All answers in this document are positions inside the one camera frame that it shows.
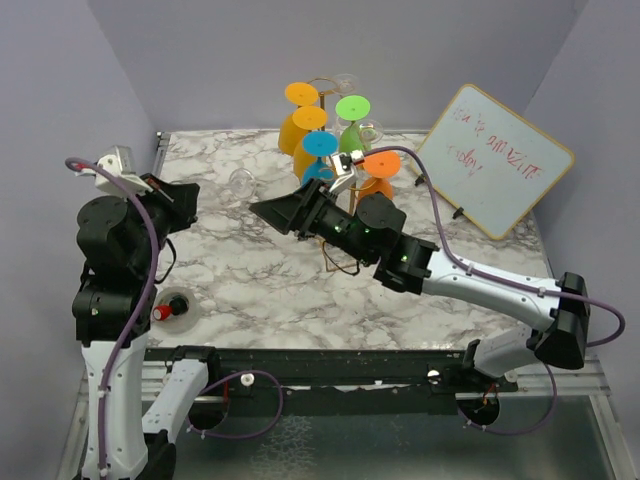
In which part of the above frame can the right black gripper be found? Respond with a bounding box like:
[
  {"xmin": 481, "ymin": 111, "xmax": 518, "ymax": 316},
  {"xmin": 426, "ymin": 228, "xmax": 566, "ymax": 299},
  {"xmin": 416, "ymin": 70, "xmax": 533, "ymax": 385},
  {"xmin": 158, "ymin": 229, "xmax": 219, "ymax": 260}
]
[{"xmin": 249, "ymin": 177, "xmax": 374, "ymax": 267}]

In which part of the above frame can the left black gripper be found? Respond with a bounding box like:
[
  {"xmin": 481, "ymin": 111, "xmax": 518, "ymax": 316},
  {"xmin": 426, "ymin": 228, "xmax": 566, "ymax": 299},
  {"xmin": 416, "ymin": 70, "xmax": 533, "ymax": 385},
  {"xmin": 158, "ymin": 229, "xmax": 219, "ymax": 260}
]
[{"xmin": 121, "ymin": 170, "xmax": 201, "ymax": 273}]

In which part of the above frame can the clear wine glass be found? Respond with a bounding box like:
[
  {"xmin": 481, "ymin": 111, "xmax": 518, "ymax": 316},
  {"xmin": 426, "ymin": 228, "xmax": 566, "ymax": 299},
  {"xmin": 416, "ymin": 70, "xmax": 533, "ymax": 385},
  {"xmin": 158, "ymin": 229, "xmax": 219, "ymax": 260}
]
[
  {"xmin": 353, "ymin": 119, "xmax": 384, "ymax": 151},
  {"xmin": 227, "ymin": 168, "xmax": 256, "ymax": 200}
]

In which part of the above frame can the blue plastic wine glass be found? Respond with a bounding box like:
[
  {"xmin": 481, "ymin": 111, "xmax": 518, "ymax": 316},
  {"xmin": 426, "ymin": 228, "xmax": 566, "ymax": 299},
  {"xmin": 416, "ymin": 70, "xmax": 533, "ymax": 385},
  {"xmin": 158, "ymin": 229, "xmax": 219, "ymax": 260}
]
[{"xmin": 301, "ymin": 130, "xmax": 338, "ymax": 186}]

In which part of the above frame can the orange plastic wine glass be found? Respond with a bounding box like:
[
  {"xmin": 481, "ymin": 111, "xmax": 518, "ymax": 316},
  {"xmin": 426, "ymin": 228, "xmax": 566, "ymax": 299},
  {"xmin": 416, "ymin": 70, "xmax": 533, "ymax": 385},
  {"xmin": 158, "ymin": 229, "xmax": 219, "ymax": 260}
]
[{"xmin": 357, "ymin": 151, "xmax": 402, "ymax": 201}]

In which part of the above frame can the yellow plastic wine glass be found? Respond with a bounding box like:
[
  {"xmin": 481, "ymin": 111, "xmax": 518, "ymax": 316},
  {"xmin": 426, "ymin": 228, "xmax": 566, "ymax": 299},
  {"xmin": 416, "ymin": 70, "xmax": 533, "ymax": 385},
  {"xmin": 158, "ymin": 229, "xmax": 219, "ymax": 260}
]
[{"xmin": 277, "ymin": 81, "xmax": 320, "ymax": 157}]

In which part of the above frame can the green plastic wine glass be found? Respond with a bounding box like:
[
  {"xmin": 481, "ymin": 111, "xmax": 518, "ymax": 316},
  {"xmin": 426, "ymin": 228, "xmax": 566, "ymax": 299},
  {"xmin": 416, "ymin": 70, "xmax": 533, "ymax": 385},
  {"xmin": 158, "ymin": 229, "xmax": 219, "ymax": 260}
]
[{"xmin": 335, "ymin": 95, "xmax": 371, "ymax": 153}]

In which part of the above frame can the clear glass blue tint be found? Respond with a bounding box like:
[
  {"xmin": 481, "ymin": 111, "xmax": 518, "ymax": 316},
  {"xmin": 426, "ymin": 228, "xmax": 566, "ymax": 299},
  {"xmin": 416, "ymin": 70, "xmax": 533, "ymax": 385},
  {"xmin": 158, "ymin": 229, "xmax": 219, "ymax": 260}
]
[{"xmin": 327, "ymin": 73, "xmax": 361, "ymax": 146}]

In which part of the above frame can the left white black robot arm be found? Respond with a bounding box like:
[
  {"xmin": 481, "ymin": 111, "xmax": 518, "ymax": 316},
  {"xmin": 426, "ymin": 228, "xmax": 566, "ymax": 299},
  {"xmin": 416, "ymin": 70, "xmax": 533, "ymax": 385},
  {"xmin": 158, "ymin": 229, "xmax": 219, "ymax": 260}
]
[{"xmin": 72, "ymin": 174, "xmax": 200, "ymax": 479}]

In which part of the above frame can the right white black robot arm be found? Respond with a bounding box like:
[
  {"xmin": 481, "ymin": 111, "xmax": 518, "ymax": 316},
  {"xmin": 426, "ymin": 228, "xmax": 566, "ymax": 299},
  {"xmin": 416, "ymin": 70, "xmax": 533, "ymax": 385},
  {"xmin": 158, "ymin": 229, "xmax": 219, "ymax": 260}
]
[{"xmin": 249, "ymin": 180, "xmax": 590, "ymax": 391}]

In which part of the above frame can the red black small object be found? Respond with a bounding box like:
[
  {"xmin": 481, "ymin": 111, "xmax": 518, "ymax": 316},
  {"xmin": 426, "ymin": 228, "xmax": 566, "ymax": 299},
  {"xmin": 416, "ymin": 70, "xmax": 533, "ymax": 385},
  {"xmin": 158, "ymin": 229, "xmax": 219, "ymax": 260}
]
[{"xmin": 151, "ymin": 296, "xmax": 189, "ymax": 322}]

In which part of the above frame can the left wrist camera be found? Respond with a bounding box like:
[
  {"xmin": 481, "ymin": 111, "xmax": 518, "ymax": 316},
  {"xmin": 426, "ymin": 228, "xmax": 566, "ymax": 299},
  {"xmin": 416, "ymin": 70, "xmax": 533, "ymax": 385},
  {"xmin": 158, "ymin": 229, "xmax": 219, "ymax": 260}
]
[{"xmin": 94, "ymin": 145, "xmax": 151, "ymax": 198}]

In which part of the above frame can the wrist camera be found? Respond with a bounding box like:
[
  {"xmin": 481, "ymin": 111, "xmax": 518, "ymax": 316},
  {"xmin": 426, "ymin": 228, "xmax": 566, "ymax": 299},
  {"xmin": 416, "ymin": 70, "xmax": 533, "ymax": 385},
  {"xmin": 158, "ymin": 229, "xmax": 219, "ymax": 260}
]
[
  {"xmin": 329, "ymin": 150, "xmax": 365, "ymax": 197},
  {"xmin": 94, "ymin": 145, "xmax": 151, "ymax": 198}
]

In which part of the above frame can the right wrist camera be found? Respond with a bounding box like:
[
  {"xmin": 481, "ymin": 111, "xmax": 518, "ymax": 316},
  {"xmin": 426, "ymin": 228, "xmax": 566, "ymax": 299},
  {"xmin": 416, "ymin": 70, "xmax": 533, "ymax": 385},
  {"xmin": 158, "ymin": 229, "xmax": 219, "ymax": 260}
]
[{"xmin": 329, "ymin": 150, "xmax": 365, "ymax": 197}]

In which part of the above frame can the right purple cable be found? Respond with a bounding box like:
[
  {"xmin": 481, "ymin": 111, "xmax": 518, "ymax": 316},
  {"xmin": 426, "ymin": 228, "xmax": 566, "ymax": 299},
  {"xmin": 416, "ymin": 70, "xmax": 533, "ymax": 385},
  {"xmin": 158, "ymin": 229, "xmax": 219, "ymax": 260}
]
[{"xmin": 362, "ymin": 145, "xmax": 627, "ymax": 435}]

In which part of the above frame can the gold wire glass rack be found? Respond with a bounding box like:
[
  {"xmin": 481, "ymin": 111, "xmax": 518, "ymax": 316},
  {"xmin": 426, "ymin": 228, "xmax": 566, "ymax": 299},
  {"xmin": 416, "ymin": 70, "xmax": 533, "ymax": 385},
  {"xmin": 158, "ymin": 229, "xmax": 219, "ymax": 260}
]
[{"xmin": 304, "ymin": 76, "xmax": 384, "ymax": 273}]

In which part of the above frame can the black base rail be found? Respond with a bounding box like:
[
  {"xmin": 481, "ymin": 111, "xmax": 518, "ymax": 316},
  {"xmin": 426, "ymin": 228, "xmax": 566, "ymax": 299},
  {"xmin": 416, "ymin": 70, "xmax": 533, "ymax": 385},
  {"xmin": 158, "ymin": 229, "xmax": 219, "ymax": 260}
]
[{"xmin": 145, "ymin": 346, "xmax": 516, "ymax": 417}]

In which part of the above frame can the small whiteboard yellow frame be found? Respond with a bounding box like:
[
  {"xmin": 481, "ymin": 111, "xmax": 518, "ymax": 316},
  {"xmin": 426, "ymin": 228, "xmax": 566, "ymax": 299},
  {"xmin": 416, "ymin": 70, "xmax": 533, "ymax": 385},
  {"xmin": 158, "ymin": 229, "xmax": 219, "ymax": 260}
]
[{"xmin": 418, "ymin": 84, "xmax": 575, "ymax": 240}]

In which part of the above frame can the aluminium extrusion rail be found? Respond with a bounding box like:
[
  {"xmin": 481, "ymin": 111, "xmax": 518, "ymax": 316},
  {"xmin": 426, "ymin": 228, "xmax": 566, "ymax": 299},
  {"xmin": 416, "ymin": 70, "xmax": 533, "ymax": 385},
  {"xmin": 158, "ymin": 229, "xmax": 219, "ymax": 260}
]
[{"xmin": 499, "ymin": 357, "xmax": 611, "ymax": 397}]

